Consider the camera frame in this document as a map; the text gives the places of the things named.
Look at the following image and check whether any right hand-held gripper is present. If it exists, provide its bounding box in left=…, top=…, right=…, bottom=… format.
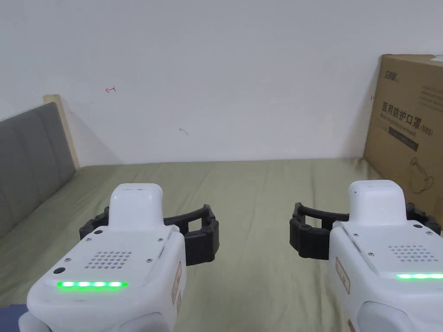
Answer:
left=289, top=179, right=443, bottom=332

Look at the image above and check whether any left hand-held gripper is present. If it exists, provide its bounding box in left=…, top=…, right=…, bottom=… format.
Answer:
left=18, top=183, right=221, bottom=332

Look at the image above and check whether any bed with pale green sheet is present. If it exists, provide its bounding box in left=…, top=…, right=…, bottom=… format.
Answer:
left=0, top=158, right=443, bottom=332

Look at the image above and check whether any brown cardboard carton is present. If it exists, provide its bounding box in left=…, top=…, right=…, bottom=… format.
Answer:
left=363, top=53, right=443, bottom=223

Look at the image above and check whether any grey padded headboard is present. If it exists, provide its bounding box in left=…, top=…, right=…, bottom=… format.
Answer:
left=0, top=94, right=81, bottom=240

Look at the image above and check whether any dark blue garment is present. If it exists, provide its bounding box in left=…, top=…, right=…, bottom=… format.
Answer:
left=0, top=303, right=29, bottom=332

